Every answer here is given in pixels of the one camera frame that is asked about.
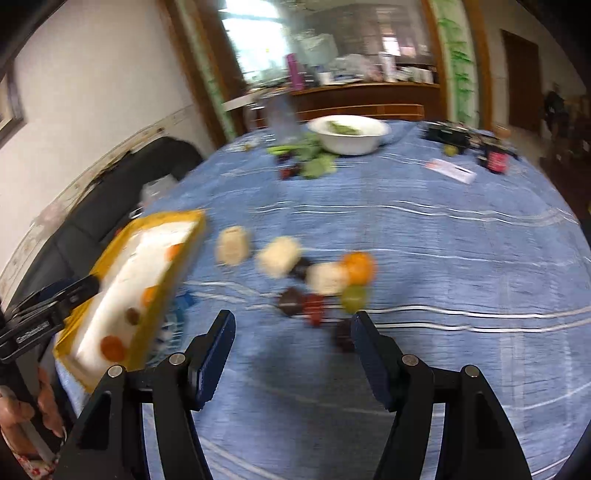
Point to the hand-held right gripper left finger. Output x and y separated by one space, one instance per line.
211 364

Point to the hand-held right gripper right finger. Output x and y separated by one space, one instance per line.
371 364

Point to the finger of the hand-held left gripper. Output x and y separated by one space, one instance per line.
69 291

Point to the green round fruit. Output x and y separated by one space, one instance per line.
354 298

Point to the yellow tray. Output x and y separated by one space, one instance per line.
138 258

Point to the small red fruit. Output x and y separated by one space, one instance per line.
314 310

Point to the person's left hand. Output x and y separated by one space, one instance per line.
48 406

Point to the small brown fruit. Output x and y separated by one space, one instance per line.
133 315

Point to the small orange fruit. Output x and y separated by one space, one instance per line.
113 349
149 296
174 252

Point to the orange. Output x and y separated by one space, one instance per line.
359 268

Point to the dark brown round fruit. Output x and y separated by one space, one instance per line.
291 301

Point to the black sofa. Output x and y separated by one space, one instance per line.
115 194

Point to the blue checked tablecloth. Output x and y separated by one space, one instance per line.
415 258

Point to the person's patterned clothing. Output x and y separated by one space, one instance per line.
25 468

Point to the green vegetable leaves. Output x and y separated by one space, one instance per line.
318 166

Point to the bunch of dark cherries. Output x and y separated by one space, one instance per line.
288 171

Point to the white paper card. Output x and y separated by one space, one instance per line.
451 170

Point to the white bowl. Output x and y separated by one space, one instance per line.
351 138

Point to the small green fruit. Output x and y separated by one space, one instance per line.
450 150

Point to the red label jar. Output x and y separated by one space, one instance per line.
495 159

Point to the black electronic device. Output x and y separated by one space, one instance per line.
445 134

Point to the wooden chair back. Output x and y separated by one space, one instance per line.
369 112

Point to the clear glass pitcher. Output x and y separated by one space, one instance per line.
282 117

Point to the wooden sideboard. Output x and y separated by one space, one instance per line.
369 94

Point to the white cup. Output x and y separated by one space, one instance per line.
325 78

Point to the clear plastic bag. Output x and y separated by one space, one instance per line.
355 65

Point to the purple bottle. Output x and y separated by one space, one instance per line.
295 71

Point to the dark figurine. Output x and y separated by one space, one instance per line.
553 110

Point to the bamboo painted panel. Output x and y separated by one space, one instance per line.
457 60

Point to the wooden door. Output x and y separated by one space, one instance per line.
521 83

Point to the wall picture frame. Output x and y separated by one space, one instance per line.
10 106

